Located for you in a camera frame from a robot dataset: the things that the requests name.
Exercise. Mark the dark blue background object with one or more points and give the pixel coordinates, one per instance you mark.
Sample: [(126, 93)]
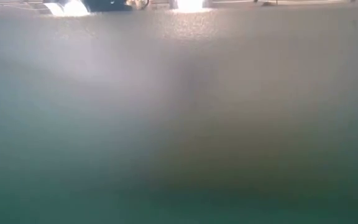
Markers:
[(107, 4)]

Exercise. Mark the teal plastic bin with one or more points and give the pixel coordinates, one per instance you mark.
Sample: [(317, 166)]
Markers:
[(73, 186)]

